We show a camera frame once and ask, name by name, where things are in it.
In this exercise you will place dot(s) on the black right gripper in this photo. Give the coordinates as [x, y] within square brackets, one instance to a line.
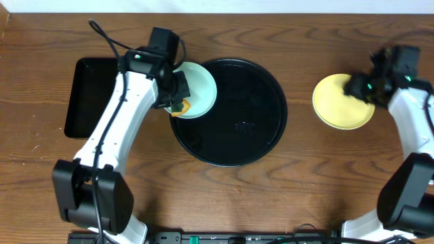
[351, 87]

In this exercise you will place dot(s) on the round black tray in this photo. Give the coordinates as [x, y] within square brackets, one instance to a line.
[246, 121]

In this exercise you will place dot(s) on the yellow plate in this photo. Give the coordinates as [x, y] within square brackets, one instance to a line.
[336, 109]

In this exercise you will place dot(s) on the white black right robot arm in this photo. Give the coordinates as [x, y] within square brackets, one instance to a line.
[404, 208]

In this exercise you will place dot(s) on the rectangular black tray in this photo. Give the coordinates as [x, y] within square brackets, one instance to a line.
[93, 84]

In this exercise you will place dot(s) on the orange green scrubbing sponge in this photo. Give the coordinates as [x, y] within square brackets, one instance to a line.
[180, 108]

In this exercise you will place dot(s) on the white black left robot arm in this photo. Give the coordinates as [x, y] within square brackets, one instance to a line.
[90, 190]

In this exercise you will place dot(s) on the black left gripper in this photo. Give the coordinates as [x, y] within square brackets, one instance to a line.
[180, 93]

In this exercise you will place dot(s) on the mint plate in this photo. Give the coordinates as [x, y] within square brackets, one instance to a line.
[202, 87]

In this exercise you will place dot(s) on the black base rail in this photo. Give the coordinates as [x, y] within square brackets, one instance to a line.
[179, 238]

